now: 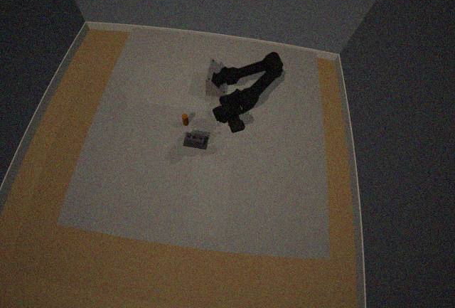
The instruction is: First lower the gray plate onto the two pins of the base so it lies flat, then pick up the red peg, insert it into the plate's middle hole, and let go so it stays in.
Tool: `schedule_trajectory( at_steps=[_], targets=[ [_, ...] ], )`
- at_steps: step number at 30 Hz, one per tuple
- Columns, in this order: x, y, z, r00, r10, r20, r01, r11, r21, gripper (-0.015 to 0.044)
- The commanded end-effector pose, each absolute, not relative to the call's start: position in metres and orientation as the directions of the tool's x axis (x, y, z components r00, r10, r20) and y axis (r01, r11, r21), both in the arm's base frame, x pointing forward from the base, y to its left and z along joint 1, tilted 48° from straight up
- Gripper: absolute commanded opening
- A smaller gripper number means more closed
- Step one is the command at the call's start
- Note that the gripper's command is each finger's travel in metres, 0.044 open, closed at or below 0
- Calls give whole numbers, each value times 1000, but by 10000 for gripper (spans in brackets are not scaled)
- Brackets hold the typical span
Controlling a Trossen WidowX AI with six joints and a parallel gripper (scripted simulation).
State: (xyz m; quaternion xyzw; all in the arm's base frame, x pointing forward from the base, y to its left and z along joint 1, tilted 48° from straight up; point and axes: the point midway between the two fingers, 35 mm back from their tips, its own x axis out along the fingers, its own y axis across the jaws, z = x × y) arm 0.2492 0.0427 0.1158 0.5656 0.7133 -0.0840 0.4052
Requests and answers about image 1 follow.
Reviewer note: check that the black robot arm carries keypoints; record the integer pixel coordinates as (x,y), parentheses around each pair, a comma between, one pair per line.
(247,98)

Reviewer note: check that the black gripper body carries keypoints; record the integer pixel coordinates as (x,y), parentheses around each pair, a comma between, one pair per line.
(236,125)

